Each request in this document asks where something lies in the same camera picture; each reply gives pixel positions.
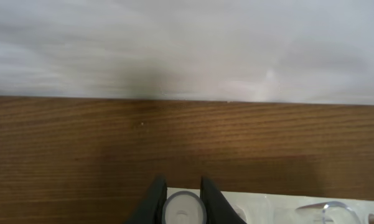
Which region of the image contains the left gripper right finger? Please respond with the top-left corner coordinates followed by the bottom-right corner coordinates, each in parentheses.
top-left (199, 176), bottom-right (247, 224)

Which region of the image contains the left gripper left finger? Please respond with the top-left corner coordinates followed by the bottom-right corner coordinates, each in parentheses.
top-left (123, 175), bottom-right (169, 224)

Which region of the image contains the clear test tube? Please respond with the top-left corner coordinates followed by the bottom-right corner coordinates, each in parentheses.
top-left (295, 200), bottom-right (363, 224)
top-left (161, 190), bottom-right (207, 224)

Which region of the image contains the white test tube rack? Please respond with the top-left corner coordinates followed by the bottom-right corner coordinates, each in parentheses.
top-left (166, 187), bottom-right (374, 224)

